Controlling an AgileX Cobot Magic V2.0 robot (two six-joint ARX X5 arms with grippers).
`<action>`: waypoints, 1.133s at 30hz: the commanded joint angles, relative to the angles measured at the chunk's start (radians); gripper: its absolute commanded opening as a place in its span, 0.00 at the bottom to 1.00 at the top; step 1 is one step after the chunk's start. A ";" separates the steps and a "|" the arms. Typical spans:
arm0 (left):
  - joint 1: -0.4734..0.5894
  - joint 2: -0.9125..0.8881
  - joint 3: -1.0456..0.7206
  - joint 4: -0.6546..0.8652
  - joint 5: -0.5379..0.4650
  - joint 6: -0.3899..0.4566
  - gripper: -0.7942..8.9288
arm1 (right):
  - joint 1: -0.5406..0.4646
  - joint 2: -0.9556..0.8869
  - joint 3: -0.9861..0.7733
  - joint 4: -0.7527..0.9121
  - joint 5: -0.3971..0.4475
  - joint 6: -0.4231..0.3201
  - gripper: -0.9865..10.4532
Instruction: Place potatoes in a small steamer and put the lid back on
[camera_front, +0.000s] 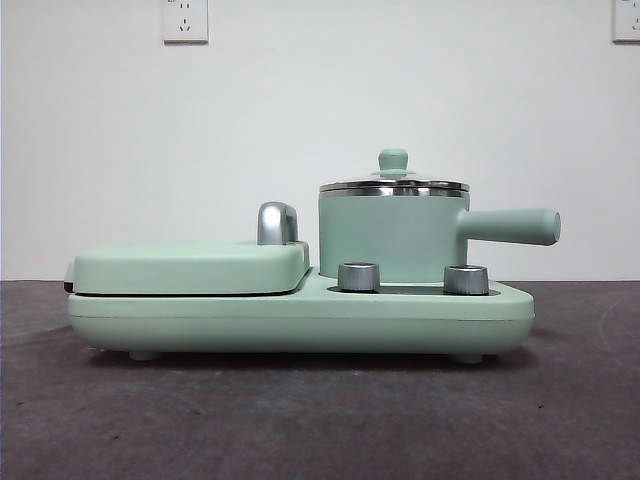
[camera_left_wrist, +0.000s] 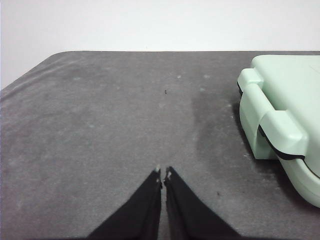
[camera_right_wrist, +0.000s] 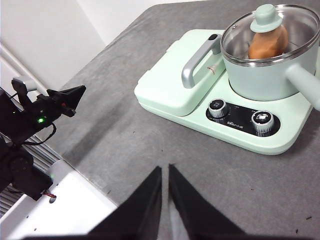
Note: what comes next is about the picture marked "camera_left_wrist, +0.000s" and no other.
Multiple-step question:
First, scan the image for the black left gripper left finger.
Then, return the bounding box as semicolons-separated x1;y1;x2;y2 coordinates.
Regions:
86;165;164;240

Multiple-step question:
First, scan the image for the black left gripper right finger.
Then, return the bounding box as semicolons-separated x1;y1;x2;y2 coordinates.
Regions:
163;165;243;240

